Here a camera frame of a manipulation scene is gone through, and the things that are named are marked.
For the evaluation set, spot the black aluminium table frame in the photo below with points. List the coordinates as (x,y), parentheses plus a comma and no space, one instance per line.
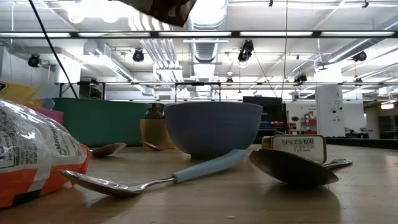
(367,143)

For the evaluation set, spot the yellow ramen noodle packet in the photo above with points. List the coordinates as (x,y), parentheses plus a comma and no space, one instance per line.
(18,95)

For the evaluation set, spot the white orange ramen packet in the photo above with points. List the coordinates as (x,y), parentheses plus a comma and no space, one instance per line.
(31,149)

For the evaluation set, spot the dark metal spoon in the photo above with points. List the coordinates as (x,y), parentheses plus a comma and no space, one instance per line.
(292,169)

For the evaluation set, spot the green plastic storage bin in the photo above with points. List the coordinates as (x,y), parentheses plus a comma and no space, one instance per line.
(99,121)

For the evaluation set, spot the black monitor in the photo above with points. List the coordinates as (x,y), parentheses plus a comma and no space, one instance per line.
(267,109)

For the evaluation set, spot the silver ceiling air duct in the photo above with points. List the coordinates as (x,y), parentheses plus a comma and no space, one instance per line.
(205,51)

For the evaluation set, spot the black overhead crossbar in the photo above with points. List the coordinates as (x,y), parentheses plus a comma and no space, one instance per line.
(152,33)

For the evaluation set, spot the brown orange snack packet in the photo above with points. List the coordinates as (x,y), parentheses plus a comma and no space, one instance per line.
(161,11)

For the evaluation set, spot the small green spice tin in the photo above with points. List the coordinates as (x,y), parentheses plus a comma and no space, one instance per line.
(300,146)

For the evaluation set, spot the black ceiling spotlight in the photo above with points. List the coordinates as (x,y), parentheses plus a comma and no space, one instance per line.
(360,56)
(34,60)
(138,55)
(301,78)
(245,51)

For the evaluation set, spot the pink plastic tray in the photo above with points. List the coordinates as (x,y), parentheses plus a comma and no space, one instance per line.
(53,116)

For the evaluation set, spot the blue bowl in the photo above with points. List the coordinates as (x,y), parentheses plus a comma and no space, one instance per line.
(211,130)

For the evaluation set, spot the white column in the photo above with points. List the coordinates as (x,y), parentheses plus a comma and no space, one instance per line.
(329,105)

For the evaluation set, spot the long horizontal ceiling rail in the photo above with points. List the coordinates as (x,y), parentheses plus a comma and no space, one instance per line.
(342,83)

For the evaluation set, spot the red storage shelf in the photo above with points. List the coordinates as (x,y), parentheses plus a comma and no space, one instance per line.
(309,122)

